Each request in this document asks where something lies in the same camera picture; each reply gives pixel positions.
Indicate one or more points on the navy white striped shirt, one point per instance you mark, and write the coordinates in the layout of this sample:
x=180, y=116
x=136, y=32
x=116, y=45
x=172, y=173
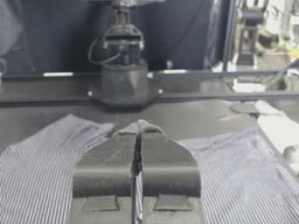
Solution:
x=35, y=175

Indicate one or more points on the white sheet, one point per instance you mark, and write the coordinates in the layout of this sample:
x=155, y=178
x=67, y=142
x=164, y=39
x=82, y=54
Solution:
x=278, y=128

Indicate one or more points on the black table frame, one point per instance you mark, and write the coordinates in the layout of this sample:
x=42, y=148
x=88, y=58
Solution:
x=47, y=97

